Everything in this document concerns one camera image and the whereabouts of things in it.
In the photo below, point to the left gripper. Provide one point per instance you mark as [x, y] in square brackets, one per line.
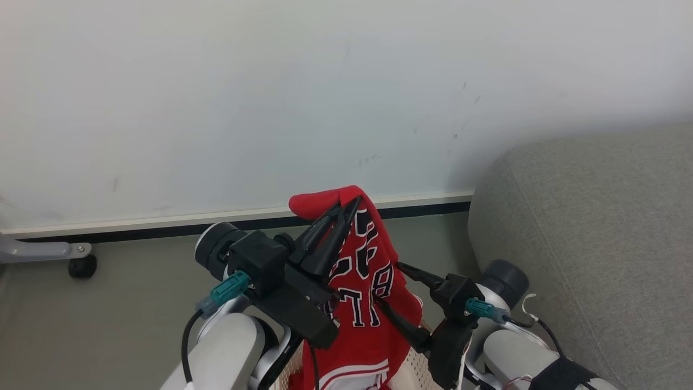
[303, 314]

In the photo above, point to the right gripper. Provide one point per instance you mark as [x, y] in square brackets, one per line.
[448, 352]

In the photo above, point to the red basketball jersey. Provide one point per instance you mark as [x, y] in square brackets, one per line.
[363, 260]

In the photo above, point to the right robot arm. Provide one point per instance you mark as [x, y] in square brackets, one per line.
[509, 355]

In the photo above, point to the grey fabric sofa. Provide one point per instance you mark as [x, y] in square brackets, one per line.
[595, 244]

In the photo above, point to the white perforated laundry basket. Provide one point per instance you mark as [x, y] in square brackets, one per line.
[418, 375]

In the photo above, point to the white and black skirting board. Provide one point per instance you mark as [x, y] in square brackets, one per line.
[162, 225]

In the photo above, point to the black caster wheel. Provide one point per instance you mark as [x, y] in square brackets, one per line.
[83, 266]

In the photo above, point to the grey metal base leg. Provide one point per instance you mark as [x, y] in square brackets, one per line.
[38, 250]

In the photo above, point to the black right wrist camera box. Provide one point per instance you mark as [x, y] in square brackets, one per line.
[455, 295]

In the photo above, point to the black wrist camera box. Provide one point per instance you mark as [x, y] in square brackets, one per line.
[455, 295]
[259, 262]

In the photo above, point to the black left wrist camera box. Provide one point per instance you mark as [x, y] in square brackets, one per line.
[259, 262]

